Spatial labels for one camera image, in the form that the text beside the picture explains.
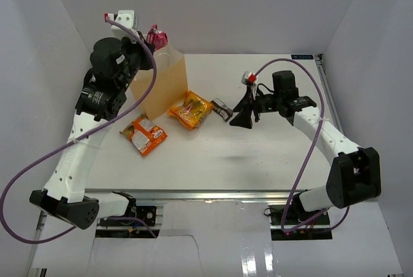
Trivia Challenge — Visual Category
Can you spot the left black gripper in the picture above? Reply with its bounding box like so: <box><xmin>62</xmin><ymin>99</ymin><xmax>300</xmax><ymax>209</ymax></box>
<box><xmin>117</xmin><ymin>31</ymin><xmax>155</xmax><ymax>90</ymax></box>

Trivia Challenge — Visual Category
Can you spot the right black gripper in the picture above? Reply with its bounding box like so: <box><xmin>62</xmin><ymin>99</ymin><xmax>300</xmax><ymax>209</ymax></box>
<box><xmin>230</xmin><ymin>86</ymin><xmax>283</xmax><ymax>129</ymax></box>

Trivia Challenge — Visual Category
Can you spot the red candy packet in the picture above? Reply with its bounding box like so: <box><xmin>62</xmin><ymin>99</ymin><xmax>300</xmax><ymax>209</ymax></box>
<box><xmin>146</xmin><ymin>25</ymin><xmax>168</xmax><ymax>50</ymax></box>

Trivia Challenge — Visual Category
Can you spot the large yellow snack bag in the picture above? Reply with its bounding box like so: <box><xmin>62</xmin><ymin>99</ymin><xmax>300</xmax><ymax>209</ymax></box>
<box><xmin>167</xmin><ymin>90</ymin><xmax>213</xmax><ymax>130</ymax></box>

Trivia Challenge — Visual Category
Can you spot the orange snack packet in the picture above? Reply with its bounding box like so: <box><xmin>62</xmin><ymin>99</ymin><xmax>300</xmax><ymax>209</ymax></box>
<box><xmin>120</xmin><ymin>114</ymin><xmax>167</xmax><ymax>157</ymax></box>

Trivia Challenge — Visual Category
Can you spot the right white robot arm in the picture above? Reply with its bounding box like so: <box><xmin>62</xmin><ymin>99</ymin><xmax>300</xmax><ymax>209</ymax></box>
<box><xmin>230</xmin><ymin>70</ymin><xmax>381</xmax><ymax>225</ymax></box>

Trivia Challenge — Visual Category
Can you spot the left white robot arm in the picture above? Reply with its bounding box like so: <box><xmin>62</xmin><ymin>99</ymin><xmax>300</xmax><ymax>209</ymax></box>
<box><xmin>29</xmin><ymin>37</ymin><xmax>153</xmax><ymax>229</ymax></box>

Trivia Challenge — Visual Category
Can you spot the brown paper bag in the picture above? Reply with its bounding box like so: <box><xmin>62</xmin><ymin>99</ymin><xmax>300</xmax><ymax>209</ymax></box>
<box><xmin>138</xmin><ymin>44</ymin><xmax>188</xmax><ymax>121</ymax></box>

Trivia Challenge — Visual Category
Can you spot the white front cover panel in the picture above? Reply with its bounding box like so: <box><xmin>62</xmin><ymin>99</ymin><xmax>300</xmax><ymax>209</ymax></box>
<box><xmin>32</xmin><ymin>201</ymin><xmax>402</xmax><ymax>276</ymax></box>

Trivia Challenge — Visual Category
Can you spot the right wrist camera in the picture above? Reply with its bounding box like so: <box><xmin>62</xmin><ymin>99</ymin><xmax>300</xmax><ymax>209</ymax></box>
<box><xmin>241</xmin><ymin>72</ymin><xmax>258</xmax><ymax>97</ymax></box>

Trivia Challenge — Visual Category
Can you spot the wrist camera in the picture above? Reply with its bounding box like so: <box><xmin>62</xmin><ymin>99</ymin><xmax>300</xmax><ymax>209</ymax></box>
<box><xmin>241</xmin><ymin>72</ymin><xmax>258</xmax><ymax>97</ymax></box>
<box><xmin>105</xmin><ymin>10</ymin><xmax>137</xmax><ymax>39</ymax></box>

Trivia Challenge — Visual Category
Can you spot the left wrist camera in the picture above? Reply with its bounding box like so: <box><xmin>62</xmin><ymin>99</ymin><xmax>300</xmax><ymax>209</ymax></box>
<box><xmin>105</xmin><ymin>10</ymin><xmax>137</xmax><ymax>39</ymax></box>

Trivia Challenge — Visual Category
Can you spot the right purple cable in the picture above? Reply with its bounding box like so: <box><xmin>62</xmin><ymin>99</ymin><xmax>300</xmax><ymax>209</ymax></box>
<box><xmin>254</xmin><ymin>58</ymin><xmax>351</xmax><ymax>236</ymax></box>

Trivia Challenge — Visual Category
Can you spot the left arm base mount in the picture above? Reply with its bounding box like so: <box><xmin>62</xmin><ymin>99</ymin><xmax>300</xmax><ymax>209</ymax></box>
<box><xmin>96</xmin><ymin>205</ymin><xmax>163</xmax><ymax>239</ymax></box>

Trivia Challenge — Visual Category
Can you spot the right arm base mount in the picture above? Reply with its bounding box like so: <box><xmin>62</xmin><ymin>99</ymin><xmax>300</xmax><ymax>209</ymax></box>
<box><xmin>263</xmin><ymin>204</ymin><xmax>333</xmax><ymax>241</ymax></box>

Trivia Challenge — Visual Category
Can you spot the aluminium table rail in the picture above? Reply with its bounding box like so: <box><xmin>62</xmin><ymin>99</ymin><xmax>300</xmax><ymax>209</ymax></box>
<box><xmin>86</xmin><ymin>189</ymin><xmax>290</xmax><ymax>201</ymax></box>

